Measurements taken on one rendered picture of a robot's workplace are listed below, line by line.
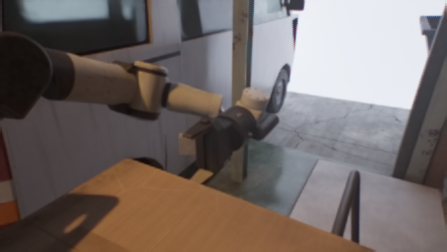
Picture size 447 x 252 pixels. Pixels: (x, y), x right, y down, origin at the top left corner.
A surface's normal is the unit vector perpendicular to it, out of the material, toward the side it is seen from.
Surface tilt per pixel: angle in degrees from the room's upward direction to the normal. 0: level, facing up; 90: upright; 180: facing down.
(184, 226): 0
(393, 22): 90
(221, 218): 0
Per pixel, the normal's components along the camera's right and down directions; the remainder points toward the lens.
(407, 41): -0.49, 0.37
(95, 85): 0.83, 0.27
